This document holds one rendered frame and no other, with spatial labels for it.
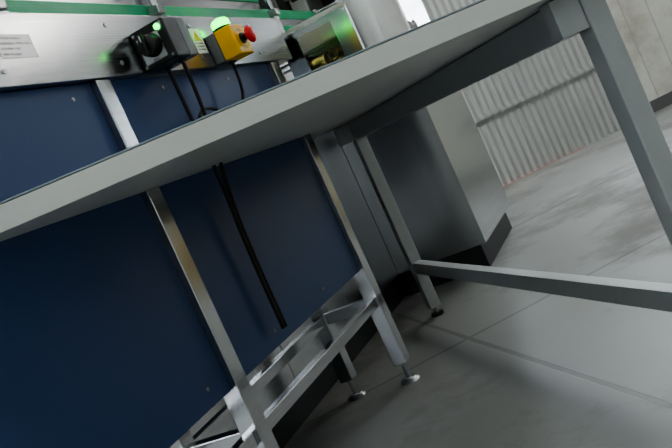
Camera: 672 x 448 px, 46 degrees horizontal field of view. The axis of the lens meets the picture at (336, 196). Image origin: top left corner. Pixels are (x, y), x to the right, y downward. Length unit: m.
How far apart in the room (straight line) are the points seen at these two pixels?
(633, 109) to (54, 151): 0.89
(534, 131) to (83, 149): 4.28
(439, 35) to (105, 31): 0.67
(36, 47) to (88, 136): 0.16
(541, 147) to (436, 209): 2.42
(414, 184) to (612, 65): 1.85
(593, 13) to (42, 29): 0.87
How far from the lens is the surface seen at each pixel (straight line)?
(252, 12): 2.17
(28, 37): 1.36
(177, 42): 1.55
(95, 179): 1.03
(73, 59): 1.42
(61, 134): 1.34
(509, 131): 5.30
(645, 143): 1.29
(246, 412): 1.46
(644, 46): 5.96
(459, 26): 1.14
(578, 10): 1.28
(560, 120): 5.48
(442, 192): 3.03
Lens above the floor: 0.64
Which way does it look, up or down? 3 degrees down
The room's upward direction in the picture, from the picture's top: 24 degrees counter-clockwise
